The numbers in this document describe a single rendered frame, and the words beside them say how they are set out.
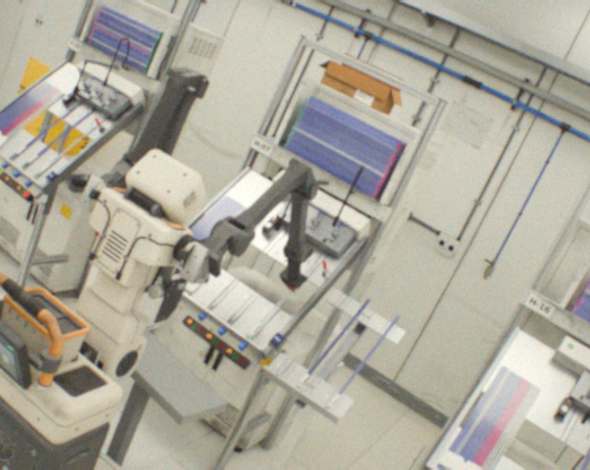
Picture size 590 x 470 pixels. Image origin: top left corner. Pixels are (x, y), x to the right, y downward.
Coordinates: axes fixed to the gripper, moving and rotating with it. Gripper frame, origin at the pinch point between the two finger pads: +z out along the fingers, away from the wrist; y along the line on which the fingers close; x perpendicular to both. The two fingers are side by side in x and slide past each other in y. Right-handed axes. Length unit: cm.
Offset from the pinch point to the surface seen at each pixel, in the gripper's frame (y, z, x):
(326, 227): 5.6, -7.9, -30.6
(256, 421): -13, 47, 40
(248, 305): 10.4, 3.2, 16.5
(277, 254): 16.9, 0.3, -10.9
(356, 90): 38, -28, -99
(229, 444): -12, 41, 57
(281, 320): -4.8, 2.9, 13.6
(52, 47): 332, 67, -106
